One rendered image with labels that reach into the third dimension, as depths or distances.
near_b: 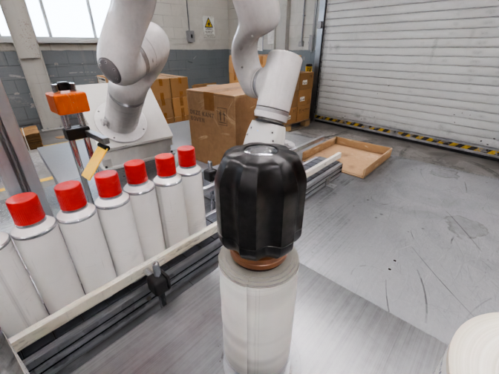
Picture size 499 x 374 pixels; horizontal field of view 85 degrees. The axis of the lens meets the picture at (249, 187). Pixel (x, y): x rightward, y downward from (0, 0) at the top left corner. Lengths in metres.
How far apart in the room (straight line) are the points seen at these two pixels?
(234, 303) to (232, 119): 0.71
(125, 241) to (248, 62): 0.50
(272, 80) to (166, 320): 0.53
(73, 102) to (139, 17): 0.37
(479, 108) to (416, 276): 3.87
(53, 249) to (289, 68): 0.56
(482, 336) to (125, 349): 0.42
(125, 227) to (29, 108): 5.39
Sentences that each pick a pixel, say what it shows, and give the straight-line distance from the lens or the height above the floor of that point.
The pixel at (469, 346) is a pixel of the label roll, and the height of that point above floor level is 1.02.
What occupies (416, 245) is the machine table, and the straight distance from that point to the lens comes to 0.78.
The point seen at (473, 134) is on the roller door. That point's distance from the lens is 4.52.
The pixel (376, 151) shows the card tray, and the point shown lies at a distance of 1.35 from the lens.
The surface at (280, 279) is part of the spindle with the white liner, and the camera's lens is 0.27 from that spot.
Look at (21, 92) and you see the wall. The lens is 5.79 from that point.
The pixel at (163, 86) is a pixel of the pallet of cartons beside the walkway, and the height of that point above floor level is 0.80.
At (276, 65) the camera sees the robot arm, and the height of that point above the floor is 1.22.
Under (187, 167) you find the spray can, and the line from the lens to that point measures 0.54.
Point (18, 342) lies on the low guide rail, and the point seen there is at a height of 0.91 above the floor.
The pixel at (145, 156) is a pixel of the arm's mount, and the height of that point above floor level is 0.85.
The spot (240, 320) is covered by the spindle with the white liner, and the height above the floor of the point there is 1.01.
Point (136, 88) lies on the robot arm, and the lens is 1.00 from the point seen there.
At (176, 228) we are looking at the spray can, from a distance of 0.55.
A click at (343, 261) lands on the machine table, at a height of 0.83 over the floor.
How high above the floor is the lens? 1.26
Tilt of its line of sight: 27 degrees down
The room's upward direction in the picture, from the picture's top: straight up
